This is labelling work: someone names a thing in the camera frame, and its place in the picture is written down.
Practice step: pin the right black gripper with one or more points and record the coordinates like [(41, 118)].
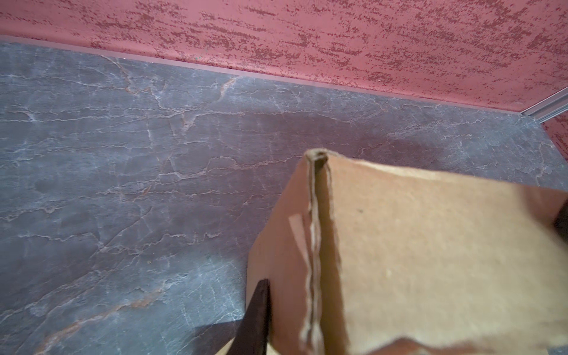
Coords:
[(561, 222)]

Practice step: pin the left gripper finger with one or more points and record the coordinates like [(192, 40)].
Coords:
[(252, 335)]

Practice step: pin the brown cardboard box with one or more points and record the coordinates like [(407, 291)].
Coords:
[(366, 258)]

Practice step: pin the right aluminium corner post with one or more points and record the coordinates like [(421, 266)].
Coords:
[(548, 108)]

